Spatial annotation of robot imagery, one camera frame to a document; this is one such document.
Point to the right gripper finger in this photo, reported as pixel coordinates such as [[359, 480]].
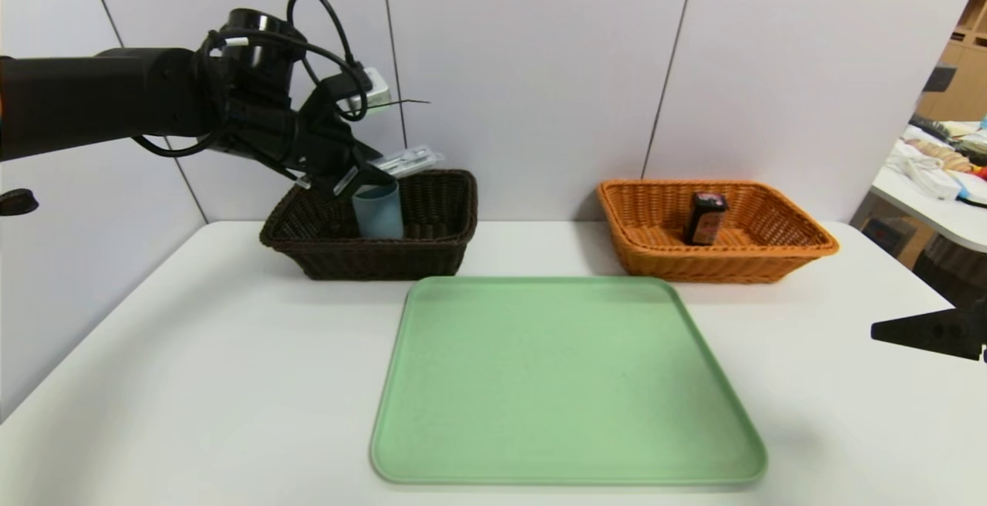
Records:
[[941, 332]]

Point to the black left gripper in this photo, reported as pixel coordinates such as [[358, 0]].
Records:
[[341, 170]]

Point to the blue plastic cup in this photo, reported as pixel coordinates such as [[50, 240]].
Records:
[[379, 217]]

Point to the clear plastic cutlery case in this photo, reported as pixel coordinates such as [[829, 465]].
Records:
[[416, 157]]

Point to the small black food carton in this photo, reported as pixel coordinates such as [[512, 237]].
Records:
[[705, 220]]

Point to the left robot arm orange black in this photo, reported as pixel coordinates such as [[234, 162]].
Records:
[[92, 101]]

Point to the dark brown wicker basket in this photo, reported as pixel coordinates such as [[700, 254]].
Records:
[[370, 259]]

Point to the orange wicker basket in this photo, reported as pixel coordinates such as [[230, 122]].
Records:
[[740, 263]]

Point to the brown cardboard box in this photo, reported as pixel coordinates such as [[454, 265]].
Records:
[[890, 236]]

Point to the white background table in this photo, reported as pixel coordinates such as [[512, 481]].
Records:
[[937, 217]]

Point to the white crumpled cloth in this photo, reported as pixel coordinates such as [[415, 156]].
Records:
[[925, 173]]

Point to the beige knitted cloth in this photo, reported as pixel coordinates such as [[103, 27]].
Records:
[[944, 156]]

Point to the wooden shelf unit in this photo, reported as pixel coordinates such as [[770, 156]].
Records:
[[968, 82]]

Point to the green plastic tray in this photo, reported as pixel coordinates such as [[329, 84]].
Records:
[[555, 390]]

